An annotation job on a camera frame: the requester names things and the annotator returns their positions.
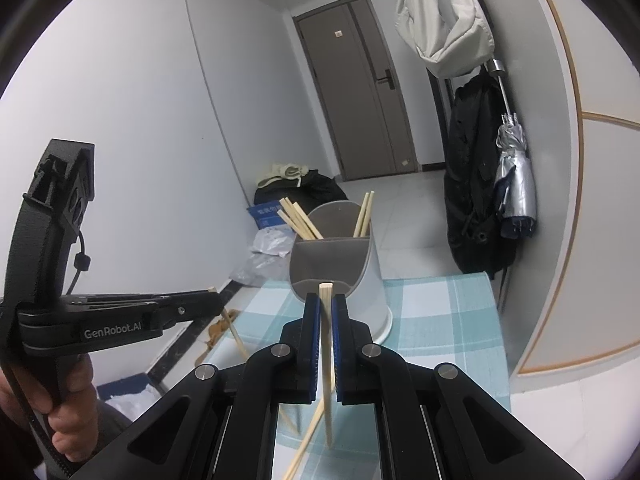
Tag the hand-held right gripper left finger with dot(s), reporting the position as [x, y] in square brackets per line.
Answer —
[312, 340]

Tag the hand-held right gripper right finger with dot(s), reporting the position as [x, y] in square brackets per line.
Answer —
[340, 340]

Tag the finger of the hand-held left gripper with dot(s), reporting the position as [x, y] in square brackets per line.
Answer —
[195, 307]

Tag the light wooden chopstick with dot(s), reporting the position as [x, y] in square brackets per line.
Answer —
[360, 220]
[300, 220]
[326, 320]
[232, 330]
[305, 440]
[292, 227]
[368, 210]
[310, 222]

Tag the white grey utensil holder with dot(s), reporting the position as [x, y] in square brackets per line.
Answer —
[370, 290]

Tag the person's left hand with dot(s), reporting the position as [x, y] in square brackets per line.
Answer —
[75, 410]

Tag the grey plastic mail bag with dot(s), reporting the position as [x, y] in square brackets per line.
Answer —
[272, 242]
[260, 270]

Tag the teal checked tablecloth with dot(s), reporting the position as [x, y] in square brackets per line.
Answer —
[440, 320]

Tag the dark blue container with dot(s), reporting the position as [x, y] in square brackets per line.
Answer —
[120, 387]

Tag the blue cardboard box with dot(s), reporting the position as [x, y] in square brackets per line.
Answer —
[262, 215]

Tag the white plastic bag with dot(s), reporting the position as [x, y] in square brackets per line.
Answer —
[135, 407]

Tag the black bag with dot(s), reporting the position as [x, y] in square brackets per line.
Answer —
[325, 187]

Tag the beige cloth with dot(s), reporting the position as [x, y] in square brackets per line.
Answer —
[280, 175]

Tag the black hanging jacket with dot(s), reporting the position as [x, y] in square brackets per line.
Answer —
[475, 185]

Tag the silver folded umbrella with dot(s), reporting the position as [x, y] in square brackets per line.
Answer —
[515, 185]

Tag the grey brown door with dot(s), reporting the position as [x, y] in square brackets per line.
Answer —
[350, 85]

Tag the white cabinet with wooden trim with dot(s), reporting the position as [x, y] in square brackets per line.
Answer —
[590, 235]

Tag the white hanging bag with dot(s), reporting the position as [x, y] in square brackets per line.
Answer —
[440, 25]

